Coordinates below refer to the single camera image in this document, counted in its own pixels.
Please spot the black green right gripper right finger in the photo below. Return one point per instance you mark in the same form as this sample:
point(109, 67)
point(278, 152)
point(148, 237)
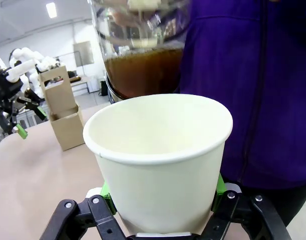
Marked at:
point(245, 212)

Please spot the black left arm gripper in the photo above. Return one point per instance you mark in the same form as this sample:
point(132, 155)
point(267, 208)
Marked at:
point(5, 87)

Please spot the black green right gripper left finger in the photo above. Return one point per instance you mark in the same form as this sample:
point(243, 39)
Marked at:
point(97, 215)

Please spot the brown cardboard cup carrier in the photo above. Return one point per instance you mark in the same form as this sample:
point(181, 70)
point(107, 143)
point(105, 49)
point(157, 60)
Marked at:
point(65, 125)

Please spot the white paper cup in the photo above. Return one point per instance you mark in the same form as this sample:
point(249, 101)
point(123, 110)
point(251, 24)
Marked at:
point(162, 155)

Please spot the glass pitcher with brown drink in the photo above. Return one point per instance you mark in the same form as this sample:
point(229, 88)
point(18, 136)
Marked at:
point(145, 72)

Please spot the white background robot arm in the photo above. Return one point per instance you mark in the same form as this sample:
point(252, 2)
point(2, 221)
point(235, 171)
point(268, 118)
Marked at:
point(30, 57)

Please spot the person's hand behind pitcher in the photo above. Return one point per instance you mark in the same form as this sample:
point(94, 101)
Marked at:
point(125, 20)

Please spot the black tray with objects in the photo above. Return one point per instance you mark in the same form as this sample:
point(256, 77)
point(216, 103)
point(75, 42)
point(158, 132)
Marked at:
point(73, 79)

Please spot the background work table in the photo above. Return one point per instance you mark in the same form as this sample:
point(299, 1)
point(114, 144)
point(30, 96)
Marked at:
point(82, 82)

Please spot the black bag on floor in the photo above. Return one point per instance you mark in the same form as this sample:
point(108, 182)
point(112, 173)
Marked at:
point(103, 88)

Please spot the person in purple jacket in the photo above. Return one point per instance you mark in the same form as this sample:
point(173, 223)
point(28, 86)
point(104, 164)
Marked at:
point(255, 87)

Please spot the grey wall panel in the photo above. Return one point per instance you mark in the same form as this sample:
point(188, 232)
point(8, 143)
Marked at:
point(83, 53)

